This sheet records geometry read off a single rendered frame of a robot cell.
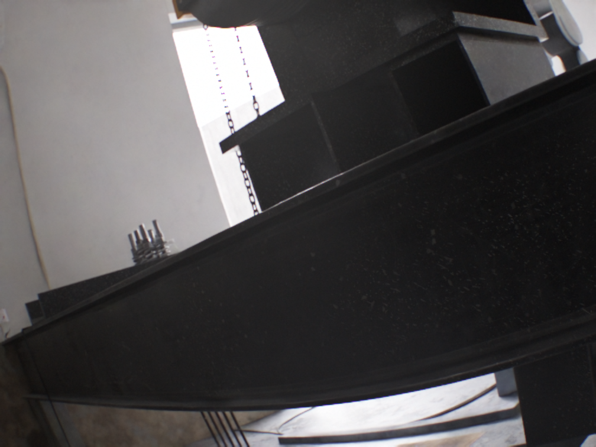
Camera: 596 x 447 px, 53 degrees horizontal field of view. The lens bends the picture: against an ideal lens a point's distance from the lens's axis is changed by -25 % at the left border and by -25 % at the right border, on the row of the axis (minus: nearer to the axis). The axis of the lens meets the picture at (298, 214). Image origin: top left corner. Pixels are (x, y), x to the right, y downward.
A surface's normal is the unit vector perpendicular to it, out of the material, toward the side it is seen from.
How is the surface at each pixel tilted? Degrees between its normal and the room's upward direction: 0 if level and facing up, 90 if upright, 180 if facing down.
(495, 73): 90
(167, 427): 90
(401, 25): 90
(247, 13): 90
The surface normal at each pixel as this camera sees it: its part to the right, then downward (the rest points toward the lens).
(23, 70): 0.60, -0.27
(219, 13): -0.72, 0.22
